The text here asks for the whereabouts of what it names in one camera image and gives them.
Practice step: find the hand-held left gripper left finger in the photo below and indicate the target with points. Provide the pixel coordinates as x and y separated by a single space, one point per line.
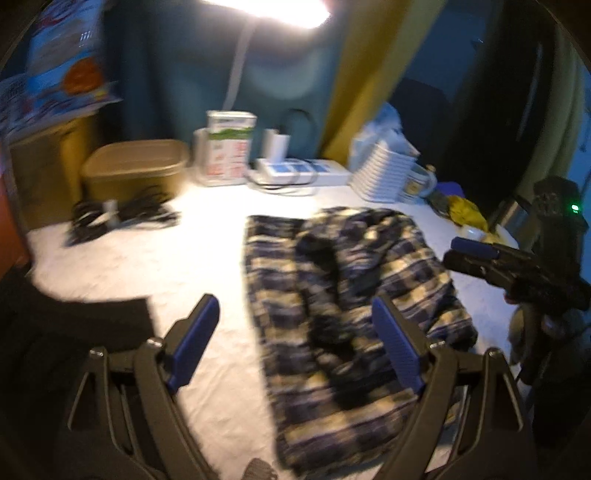
194 341

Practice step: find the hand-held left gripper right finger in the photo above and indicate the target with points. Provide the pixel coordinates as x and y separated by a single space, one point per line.
397 346

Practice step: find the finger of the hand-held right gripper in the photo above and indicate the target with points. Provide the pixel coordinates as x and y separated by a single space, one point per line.
466 265
475 247

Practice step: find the blue plaid flannel shirt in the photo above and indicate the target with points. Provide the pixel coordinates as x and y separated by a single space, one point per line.
295 277

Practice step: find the yellow and dark cloth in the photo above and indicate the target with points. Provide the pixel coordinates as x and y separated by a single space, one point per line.
466 210

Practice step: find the printed mug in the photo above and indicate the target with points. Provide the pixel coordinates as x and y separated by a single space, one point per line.
418 187

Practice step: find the white textured table cover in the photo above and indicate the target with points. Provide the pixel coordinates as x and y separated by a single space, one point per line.
184 258

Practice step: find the white perforated box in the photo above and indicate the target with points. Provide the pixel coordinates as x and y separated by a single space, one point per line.
383 175

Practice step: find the light blue plastic bag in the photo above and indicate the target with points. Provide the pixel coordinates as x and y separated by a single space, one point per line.
383 129

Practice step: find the beige plastic basket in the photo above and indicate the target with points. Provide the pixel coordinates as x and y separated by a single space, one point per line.
138 175

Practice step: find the white green milk carton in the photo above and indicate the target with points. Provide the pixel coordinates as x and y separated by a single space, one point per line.
226 157

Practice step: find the white device with blue panels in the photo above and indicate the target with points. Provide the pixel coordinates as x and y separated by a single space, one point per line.
286 170

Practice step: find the white power adapter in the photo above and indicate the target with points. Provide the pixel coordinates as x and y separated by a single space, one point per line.
277 147

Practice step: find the yellow cardboard box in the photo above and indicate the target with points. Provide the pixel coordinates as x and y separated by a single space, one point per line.
46 175

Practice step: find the blue printed snack bag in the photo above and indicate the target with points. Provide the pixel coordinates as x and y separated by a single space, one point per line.
69 69

